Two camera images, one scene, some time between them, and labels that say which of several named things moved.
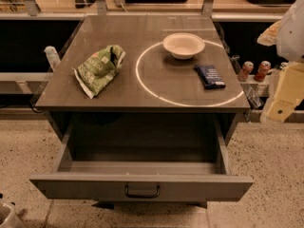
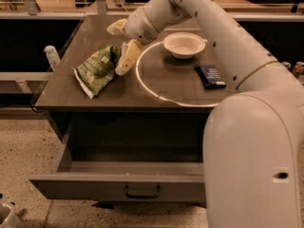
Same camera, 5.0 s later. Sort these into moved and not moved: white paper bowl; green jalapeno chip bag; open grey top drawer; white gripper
Moved: white gripper
Not moved: green jalapeno chip bag; open grey top drawer; white paper bowl
